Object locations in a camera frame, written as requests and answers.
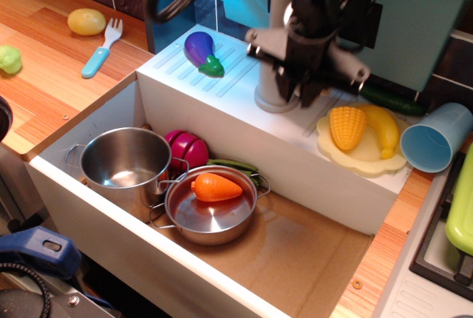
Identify light green toy vegetable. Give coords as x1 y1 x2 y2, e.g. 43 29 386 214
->
1 45 22 74

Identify magenta toy onion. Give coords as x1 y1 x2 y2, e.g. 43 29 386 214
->
165 129 210 175

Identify white blue toy fork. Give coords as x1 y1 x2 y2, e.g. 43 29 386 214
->
81 18 123 79

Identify tall steel pot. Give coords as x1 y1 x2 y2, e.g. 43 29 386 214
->
64 127 190 223

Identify black braided cable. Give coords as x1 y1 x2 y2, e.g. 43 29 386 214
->
0 262 51 318

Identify dark grey vertical post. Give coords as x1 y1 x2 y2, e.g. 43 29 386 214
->
138 0 196 55

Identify orange toy carrot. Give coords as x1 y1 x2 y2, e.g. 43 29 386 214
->
191 172 243 202

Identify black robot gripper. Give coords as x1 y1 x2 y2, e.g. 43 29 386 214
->
245 0 375 108

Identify dark green toy cucumber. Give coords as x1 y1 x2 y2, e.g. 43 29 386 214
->
360 83 426 116

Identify lime green plastic lid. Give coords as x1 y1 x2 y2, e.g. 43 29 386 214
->
445 145 472 256

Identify grey toy faucet with lever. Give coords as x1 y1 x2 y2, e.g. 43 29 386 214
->
255 0 334 113

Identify purple toy eggplant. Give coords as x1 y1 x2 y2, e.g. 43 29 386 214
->
184 31 225 78

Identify light blue plastic cup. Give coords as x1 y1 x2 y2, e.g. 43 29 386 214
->
400 103 472 173

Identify white toy sink unit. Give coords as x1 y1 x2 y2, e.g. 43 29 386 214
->
28 33 410 317

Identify yellow toy corn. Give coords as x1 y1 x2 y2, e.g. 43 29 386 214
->
329 106 367 151

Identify black stove grate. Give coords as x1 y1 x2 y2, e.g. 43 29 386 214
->
409 153 472 300

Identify pale yellow toy plate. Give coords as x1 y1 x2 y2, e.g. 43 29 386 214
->
316 104 408 177

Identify teal plastic bin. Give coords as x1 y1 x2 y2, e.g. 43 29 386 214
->
223 0 471 91

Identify blue clamp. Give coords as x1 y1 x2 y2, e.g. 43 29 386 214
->
1 226 82 280

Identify green toy beans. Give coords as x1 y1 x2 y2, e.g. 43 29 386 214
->
207 159 262 187

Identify yellow toy lemon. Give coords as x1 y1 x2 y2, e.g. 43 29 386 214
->
67 8 106 36

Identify shallow steel pan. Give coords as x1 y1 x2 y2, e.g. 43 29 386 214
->
149 166 270 246

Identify yellow toy banana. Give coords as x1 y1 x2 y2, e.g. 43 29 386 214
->
359 105 401 160

